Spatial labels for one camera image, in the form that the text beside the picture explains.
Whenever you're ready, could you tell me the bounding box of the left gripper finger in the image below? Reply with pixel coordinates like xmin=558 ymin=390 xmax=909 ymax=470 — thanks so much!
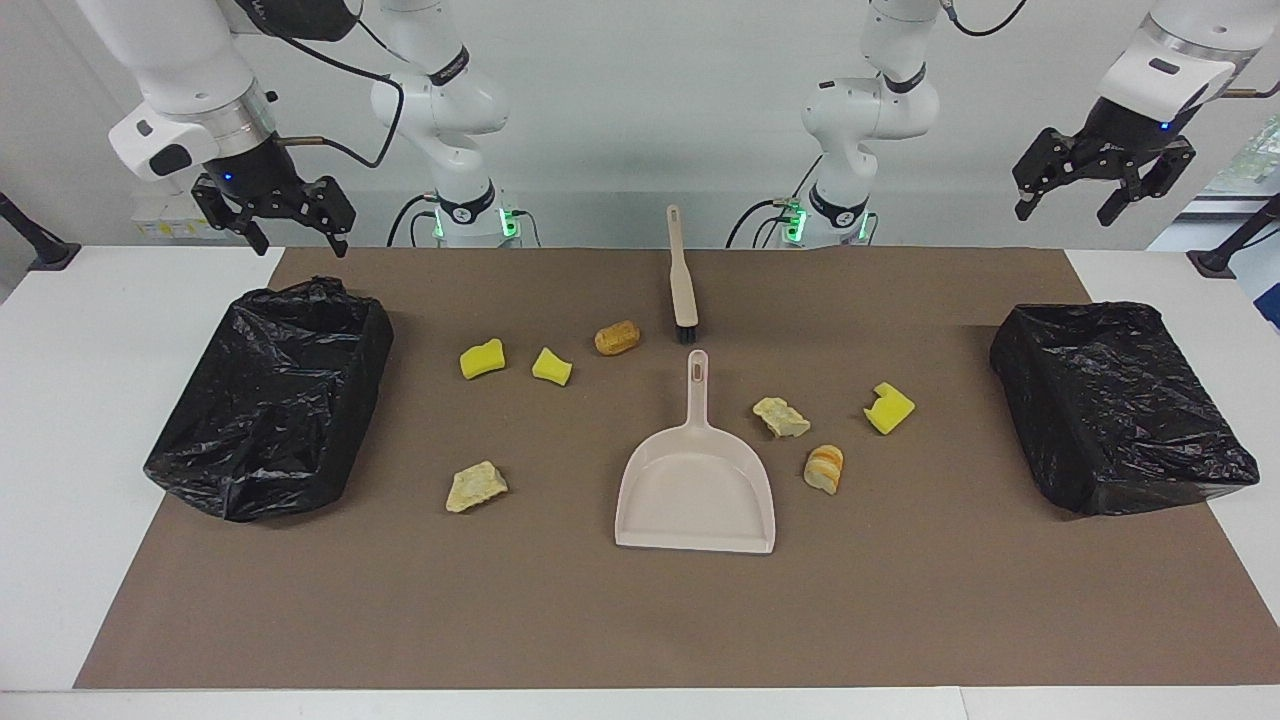
xmin=1097 ymin=145 xmax=1194 ymax=227
xmin=1012 ymin=128 xmax=1086 ymax=221

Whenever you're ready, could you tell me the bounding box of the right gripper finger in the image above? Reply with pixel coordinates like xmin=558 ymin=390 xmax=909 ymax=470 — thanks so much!
xmin=192 ymin=180 xmax=269 ymax=256
xmin=296 ymin=178 xmax=357 ymax=259

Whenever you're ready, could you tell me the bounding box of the large yellow sponge piece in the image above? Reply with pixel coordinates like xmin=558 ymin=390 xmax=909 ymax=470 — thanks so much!
xmin=459 ymin=338 xmax=507 ymax=382

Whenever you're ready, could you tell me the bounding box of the notched yellow sponge piece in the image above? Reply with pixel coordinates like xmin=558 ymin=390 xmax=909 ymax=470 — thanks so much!
xmin=864 ymin=381 xmax=917 ymax=436

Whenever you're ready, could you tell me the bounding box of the pale bread chunk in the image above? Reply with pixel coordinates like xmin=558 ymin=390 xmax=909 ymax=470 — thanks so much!
xmin=445 ymin=460 xmax=509 ymax=514

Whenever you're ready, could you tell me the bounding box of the beige hand brush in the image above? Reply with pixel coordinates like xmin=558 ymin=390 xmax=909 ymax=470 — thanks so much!
xmin=667 ymin=205 xmax=699 ymax=346

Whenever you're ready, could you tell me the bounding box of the pale flaky pastry piece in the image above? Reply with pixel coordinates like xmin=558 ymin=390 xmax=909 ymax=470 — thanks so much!
xmin=752 ymin=396 xmax=812 ymax=439

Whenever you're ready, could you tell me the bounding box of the striped croissant piece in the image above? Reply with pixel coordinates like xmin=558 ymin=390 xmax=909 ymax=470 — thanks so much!
xmin=804 ymin=444 xmax=845 ymax=496

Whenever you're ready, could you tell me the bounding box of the beige plastic dustpan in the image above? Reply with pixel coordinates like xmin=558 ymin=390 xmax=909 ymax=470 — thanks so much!
xmin=614 ymin=349 xmax=777 ymax=555

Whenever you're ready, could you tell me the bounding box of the black bag lined bin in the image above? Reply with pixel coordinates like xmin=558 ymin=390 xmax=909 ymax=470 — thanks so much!
xmin=990 ymin=301 xmax=1261 ymax=517
xmin=143 ymin=277 xmax=395 ymax=523

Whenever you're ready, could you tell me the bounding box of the black stand foot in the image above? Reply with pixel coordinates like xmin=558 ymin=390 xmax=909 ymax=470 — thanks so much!
xmin=0 ymin=190 xmax=81 ymax=271
xmin=1188 ymin=195 xmax=1280 ymax=279

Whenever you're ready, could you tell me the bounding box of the brown table mat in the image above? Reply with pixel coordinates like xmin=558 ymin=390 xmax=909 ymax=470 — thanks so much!
xmin=75 ymin=247 xmax=1280 ymax=691

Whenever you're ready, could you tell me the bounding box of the black right base cable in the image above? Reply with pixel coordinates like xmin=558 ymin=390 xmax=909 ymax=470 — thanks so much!
xmin=387 ymin=193 xmax=441 ymax=248

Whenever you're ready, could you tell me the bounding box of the black base cable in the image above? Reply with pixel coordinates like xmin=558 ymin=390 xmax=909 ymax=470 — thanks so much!
xmin=387 ymin=193 xmax=441 ymax=248
xmin=726 ymin=198 xmax=796 ymax=248

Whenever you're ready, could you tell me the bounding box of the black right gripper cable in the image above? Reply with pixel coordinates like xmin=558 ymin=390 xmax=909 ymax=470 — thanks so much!
xmin=232 ymin=0 xmax=406 ymax=171

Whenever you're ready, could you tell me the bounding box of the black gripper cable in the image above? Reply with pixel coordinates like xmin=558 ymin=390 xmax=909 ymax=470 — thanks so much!
xmin=948 ymin=0 xmax=1280 ymax=101
xmin=232 ymin=0 xmax=406 ymax=171

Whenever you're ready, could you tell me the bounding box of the white wall box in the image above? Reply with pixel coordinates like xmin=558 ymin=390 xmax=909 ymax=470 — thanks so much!
xmin=133 ymin=195 xmax=241 ymax=241

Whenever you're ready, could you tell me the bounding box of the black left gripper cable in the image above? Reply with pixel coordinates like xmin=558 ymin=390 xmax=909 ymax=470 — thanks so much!
xmin=948 ymin=0 xmax=1280 ymax=101

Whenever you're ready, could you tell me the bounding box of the black left base cable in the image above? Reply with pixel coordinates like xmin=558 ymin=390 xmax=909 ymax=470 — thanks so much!
xmin=726 ymin=198 xmax=796 ymax=248

